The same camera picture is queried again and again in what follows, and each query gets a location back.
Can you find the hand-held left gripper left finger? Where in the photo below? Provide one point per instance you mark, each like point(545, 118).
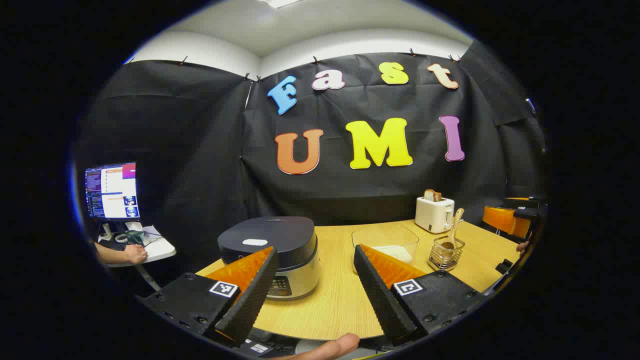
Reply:
point(250, 310)

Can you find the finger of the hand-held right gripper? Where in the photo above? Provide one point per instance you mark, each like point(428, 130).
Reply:
point(505, 220)
point(520, 203)

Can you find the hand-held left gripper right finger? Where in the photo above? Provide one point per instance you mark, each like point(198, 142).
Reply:
point(385, 305)

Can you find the wooden spoon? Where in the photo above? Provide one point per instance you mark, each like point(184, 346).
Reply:
point(456, 222)

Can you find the black silver rice cooker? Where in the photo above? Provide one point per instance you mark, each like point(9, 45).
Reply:
point(282, 232)

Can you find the clear plastic container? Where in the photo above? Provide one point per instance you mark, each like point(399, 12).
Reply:
point(390, 236)

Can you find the white toaster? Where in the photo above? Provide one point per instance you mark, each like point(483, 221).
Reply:
point(432, 216)

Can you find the toasted bread slice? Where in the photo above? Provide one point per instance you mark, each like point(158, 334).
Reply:
point(431, 195)

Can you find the white side table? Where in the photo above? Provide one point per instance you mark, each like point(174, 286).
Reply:
point(160, 247)

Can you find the tape roll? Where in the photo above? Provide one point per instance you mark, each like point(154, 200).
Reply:
point(121, 238)

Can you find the black keyboard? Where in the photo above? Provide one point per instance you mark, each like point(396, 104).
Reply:
point(112, 246)

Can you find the black backdrop cloth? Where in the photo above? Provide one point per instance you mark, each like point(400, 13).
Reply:
point(200, 150)

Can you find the computer monitor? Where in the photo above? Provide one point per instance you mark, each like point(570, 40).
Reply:
point(112, 192)

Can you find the ceiling light panel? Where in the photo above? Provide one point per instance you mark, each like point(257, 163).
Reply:
point(280, 2)

